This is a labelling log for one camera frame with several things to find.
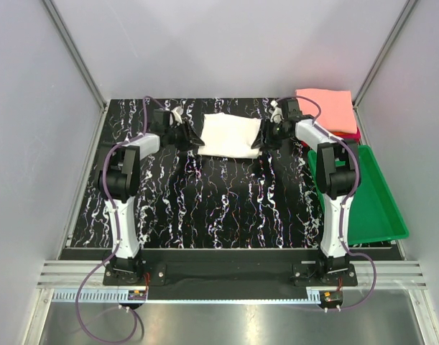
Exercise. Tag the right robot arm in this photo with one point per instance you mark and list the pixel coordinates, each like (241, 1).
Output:
(337, 176)

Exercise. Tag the right aluminium frame post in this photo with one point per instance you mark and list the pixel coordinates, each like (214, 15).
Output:
(393, 35)

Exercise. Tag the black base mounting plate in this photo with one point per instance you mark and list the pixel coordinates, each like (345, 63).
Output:
(265, 286)

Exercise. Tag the left aluminium frame post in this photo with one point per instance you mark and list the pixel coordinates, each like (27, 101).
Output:
(67, 39)

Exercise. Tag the white t shirt red print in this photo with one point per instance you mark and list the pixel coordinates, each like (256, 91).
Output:
(229, 136)

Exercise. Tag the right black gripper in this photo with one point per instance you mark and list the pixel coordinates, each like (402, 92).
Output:
(269, 144)

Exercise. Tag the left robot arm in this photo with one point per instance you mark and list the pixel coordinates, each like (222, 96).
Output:
(118, 179)

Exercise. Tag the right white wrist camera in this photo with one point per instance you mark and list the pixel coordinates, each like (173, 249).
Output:
(276, 116)

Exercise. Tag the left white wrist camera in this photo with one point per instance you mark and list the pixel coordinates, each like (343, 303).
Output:
(175, 116)

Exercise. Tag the green plastic bin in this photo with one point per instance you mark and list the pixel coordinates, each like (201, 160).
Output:
(374, 215)

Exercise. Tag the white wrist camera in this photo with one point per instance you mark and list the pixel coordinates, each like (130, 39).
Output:
(276, 116)
(175, 116)

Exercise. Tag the white slotted cable duct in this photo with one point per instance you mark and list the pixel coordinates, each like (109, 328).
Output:
(68, 295)

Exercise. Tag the aluminium front rail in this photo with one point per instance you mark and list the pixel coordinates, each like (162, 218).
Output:
(386, 274)

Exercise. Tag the aluminium frame post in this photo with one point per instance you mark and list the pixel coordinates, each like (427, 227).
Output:
(393, 35)
(67, 39)

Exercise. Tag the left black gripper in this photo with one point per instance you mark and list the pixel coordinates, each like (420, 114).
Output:
(190, 137)

